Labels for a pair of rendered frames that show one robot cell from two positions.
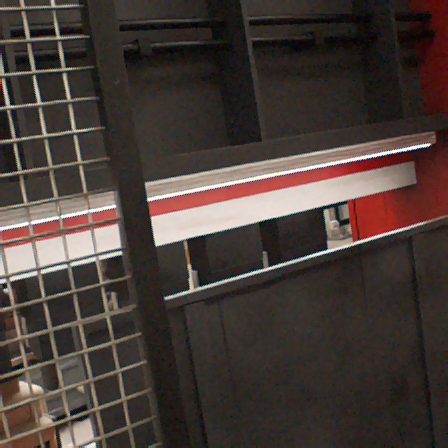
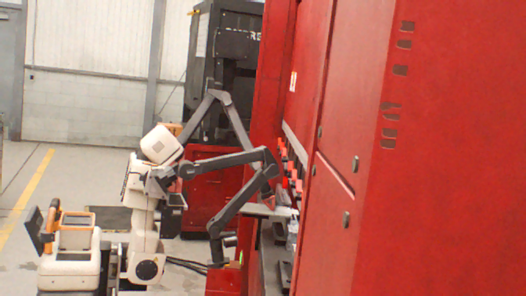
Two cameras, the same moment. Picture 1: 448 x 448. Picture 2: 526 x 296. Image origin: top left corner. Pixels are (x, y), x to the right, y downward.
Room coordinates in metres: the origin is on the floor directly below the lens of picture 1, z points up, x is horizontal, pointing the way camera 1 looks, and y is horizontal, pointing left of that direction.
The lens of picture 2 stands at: (0.21, 2.61, 1.72)
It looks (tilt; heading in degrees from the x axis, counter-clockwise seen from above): 9 degrees down; 300
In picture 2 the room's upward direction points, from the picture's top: 7 degrees clockwise
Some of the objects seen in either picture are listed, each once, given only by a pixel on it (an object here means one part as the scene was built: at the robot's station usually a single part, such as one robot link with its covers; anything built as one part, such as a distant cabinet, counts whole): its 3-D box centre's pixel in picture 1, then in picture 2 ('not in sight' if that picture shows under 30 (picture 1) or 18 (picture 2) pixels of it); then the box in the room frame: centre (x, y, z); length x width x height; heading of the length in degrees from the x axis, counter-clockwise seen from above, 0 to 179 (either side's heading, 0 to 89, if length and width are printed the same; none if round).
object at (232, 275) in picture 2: not in sight; (224, 273); (1.48, 0.62, 0.75); 0.20 x 0.16 x 0.18; 124
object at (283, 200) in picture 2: not in sight; (282, 200); (1.68, -0.27, 0.92); 0.50 x 0.06 x 0.10; 123
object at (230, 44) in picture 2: not in sight; (225, 89); (2.44, -0.61, 1.53); 0.51 x 0.25 x 0.85; 128
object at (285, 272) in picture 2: not in sight; (286, 276); (1.11, 0.74, 0.89); 0.30 x 0.05 x 0.03; 123
